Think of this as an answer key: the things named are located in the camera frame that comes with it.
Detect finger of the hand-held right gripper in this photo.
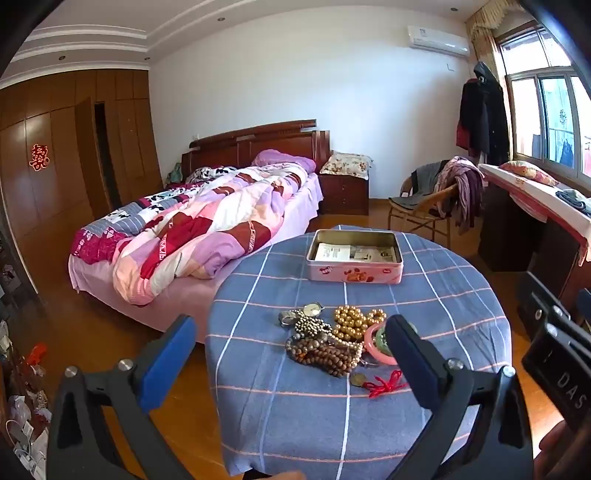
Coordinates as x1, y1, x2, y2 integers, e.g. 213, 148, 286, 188
516, 272, 554, 340

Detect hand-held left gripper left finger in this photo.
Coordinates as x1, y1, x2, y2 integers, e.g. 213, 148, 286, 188
46, 314, 197, 480

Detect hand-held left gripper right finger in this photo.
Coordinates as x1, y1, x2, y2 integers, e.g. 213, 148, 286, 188
385, 314, 548, 480

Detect red knot coin charm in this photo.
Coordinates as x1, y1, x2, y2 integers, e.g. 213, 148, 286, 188
349, 369, 409, 398

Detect green jade bangle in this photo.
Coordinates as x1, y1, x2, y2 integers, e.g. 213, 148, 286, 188
373, 322, 419, 358

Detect pink bangle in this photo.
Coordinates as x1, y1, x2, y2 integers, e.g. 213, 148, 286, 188
364, 323, 402, 366

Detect gold bead necklace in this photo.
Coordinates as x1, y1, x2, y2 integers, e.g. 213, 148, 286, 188
333, 305, 387, 342

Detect brown wooden bead bracelet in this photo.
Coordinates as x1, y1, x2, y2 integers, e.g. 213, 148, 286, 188
285, 337, 365, 378

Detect pink tin box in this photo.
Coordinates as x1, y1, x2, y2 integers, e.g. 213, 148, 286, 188
305, 229, 404, 283

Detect silver bead bracelet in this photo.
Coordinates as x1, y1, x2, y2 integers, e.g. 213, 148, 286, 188
293, 311, 333, 340

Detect person's right hand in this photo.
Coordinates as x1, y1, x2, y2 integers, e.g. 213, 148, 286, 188
536, 421, 577, 480

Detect dark wooden desk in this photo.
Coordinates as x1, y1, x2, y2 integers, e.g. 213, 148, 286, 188
478, 178, 591, 333

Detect dark folded clothes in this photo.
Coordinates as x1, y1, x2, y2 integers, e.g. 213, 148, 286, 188
555, 188, 591, 215

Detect pink padded mat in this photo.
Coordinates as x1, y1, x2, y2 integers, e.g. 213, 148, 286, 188
478, 162, 591, 266

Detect blue plaid tablecloth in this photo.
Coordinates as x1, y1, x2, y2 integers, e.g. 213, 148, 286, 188
204, 224, 511, 480

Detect paper leaflet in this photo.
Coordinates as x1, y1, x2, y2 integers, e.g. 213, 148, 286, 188
315, 242, 398, 264

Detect floral cushion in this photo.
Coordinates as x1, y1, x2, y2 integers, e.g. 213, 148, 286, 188
499, 160, 559, 186

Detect pink patchwork quilt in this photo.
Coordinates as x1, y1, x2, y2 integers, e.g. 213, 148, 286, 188
71, 164, 309, 306

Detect purple garment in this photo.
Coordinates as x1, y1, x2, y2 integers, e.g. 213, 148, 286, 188
434, 156, 485, 232

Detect wicker chair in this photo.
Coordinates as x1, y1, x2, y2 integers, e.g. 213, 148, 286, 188
387, 178, 462, 245

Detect pile of assorted bags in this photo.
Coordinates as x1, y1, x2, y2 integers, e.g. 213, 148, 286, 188
0, 231, 54, 476

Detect grey garment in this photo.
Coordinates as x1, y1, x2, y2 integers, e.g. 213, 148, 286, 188
389, 162, 451, 210

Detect dark wooden nightstand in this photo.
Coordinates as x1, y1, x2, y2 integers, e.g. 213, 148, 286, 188
318, 173, 370, 215

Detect window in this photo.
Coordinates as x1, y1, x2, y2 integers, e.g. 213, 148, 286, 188
496, 21, 591, 178

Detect black white patterned cloth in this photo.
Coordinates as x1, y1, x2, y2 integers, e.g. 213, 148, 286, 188
186, 165, 241, 184

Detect wooden bed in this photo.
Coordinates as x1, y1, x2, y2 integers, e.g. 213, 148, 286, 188
68, 119, 331, 344

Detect dark hanging coats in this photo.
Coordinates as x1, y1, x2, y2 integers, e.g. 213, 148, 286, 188
456, 61, 511, 160

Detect floral pillow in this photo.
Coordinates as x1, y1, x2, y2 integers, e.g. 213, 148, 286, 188
320, 151, 374, 178

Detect brown wooden wardrobe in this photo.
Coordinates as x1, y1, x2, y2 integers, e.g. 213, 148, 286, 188
0, 69, 164, 296

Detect purple pillow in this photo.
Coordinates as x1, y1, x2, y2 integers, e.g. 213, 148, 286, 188
252, 148, 317, 172

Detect white air conditioner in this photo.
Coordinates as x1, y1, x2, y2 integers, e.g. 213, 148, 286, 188
407, 25, 471, 57

